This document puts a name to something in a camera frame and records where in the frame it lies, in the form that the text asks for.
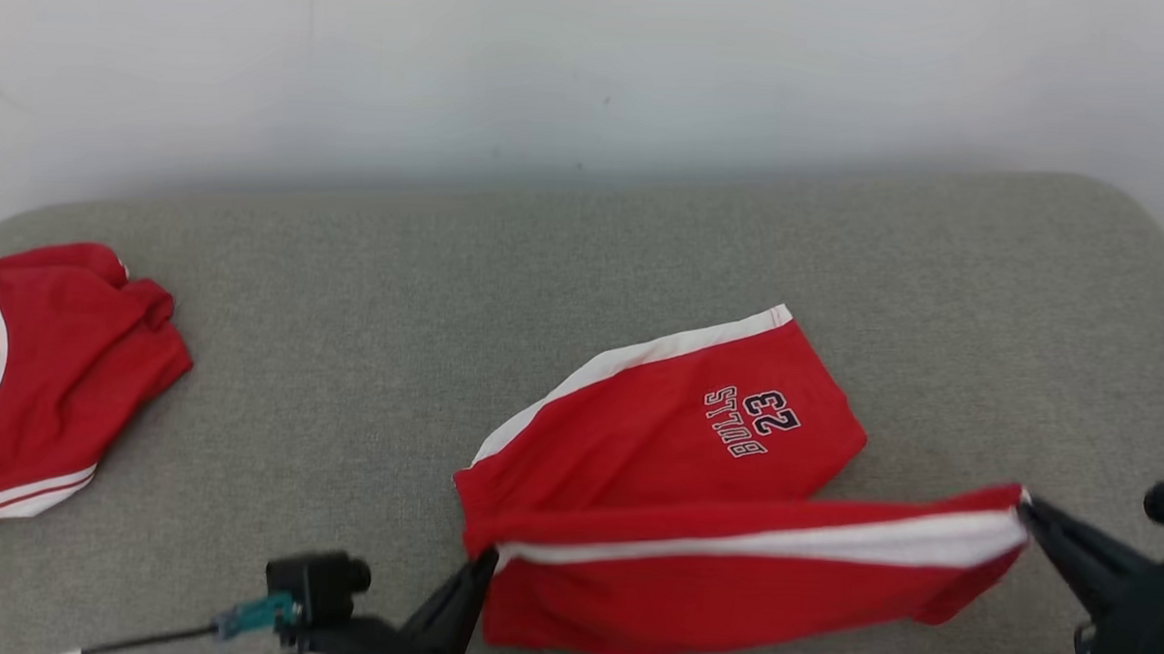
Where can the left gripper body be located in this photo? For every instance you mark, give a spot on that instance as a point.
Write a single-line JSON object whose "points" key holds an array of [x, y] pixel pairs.
{"points": [[358, 646]]}

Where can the grey fabric sofa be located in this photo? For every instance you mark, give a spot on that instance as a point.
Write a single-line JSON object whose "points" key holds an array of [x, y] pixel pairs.
{"points": [[349, 358]]}

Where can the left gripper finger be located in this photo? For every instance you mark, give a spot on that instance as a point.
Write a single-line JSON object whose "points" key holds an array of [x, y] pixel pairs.
{"points": [[451, 613]]}

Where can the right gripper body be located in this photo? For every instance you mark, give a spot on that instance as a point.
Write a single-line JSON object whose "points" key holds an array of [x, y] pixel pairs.
{"points": [[1148, 627]]}

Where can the red shorts with number print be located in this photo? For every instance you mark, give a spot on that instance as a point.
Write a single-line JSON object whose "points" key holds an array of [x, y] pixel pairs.
{"points": [[693, 486]]}

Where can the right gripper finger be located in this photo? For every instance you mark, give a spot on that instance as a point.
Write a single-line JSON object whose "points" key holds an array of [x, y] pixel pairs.
{"points": [[1067, 567], [1078, 538]]}

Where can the red jersey with white sleeves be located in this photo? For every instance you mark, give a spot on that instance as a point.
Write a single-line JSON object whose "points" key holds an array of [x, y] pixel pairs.
{"points": [[48, 366]]}

